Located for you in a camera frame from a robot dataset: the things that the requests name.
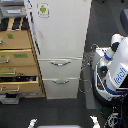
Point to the white fridge bottom drawer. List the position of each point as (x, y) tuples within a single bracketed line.
[(61, 88)]

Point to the white blue robot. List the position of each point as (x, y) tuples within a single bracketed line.
[(110, 71)]

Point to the green android sticker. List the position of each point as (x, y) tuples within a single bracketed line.
[(43, 10)]

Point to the wooden drawer cabinet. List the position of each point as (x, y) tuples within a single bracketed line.
[(19, 69)]

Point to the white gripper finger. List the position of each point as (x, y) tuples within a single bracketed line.
[(95, 121), (32, 123)]

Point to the grey box on cabinet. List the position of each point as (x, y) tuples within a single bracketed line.
[(13, 11)]

